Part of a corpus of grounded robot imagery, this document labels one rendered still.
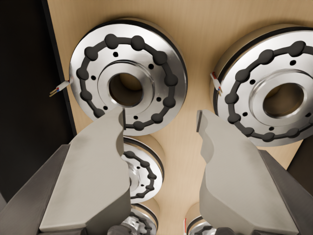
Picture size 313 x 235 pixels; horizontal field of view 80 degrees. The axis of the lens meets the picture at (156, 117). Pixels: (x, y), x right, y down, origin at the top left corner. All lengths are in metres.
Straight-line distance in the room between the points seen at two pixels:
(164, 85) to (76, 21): 0.10
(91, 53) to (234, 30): 0.12
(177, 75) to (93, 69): 0.07
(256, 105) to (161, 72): 0.08
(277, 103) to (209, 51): 0.08
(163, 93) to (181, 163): 0.12
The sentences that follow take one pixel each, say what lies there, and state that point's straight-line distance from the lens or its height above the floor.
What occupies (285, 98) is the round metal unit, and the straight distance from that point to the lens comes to 0.20.
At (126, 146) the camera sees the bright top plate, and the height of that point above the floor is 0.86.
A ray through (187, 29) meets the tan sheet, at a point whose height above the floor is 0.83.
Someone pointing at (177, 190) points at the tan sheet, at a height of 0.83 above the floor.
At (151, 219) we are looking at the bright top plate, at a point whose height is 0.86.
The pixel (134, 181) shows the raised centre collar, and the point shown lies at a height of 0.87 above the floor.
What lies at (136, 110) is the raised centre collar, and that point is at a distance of 0.17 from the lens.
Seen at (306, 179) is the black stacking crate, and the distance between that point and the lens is 0.26.
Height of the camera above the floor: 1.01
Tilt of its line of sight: 58 degrees down
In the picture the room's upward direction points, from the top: 169 degrees counter-clockwise
